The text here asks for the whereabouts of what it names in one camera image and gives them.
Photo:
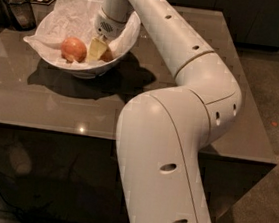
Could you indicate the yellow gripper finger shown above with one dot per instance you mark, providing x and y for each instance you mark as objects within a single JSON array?
[{"x": 97, "y": 49}]

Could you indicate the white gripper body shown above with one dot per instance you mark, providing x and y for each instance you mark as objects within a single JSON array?
[{"x": 107, "y": 28}]

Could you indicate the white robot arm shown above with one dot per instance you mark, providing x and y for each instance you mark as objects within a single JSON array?
[{"x": 160, "y": 133}]

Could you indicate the white bowl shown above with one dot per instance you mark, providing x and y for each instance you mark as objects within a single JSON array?
[{"x": 123, "y": 48}]

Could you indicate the white paper liner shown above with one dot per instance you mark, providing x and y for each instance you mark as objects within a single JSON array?
[{"x": 63, "y": 17}]

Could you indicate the black scoop with white handle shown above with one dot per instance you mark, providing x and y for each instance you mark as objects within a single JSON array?
[{"x": 21, "y": 14}]

